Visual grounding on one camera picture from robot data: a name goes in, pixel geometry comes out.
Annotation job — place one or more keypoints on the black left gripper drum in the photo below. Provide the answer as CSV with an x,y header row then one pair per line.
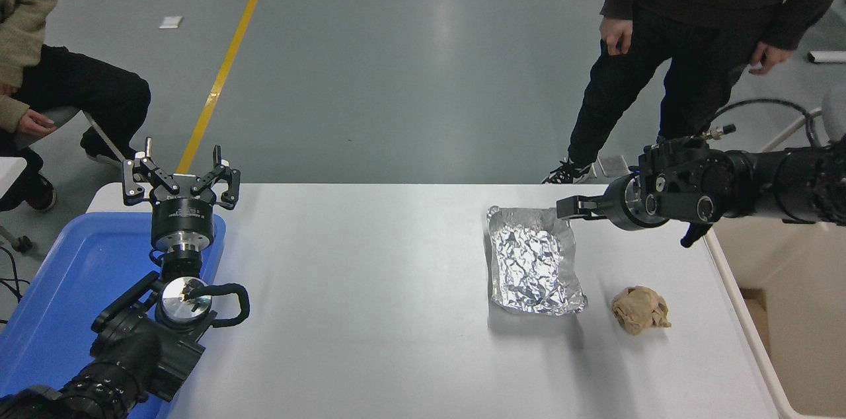
x,y
184,217

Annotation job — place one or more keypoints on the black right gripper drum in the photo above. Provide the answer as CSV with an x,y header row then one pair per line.
x,y
624,204

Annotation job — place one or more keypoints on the silver foil tray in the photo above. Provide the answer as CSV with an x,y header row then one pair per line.
x,y
532,264

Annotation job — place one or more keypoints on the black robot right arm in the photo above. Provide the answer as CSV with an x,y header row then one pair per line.
x,y
760,188

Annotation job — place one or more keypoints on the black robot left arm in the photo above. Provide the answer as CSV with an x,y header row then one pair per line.
x,y
132,346

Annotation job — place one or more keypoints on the metal floor plate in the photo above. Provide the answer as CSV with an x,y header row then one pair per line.
x,y
613,166

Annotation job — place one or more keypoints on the seated person's right hand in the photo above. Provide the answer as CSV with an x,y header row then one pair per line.
x,y
36,123

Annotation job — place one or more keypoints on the standing person's right hand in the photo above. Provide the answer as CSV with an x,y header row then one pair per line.
x,y
616,36

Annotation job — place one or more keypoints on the standing person's left hand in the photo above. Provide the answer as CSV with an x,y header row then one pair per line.
x,y
770,59

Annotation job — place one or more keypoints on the crumpled tan paper ball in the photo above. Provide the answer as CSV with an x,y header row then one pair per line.
x,y
640,310

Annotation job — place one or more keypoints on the grey seat metal chair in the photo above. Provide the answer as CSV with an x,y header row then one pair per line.
x,y
63,116

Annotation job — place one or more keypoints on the seated person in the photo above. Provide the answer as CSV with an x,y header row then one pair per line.
x,y
66,88

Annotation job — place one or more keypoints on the blue plastic tray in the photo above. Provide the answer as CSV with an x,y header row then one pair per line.
x,y
66,287

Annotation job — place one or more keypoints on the white side table corner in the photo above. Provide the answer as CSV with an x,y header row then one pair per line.
x,y
10,174

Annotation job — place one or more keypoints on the white paper scrap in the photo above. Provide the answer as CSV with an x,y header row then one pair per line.
x,y
170,22

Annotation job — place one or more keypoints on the standing person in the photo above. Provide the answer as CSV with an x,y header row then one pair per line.
x,y
687,42

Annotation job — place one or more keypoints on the large pale bin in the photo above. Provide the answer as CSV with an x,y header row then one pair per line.
x,y
793,313

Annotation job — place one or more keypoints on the grey chair with white leg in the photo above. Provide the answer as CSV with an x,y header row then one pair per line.
x,y
834,112

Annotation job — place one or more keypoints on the white flat bar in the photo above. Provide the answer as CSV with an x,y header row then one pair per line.
x,y
826,57

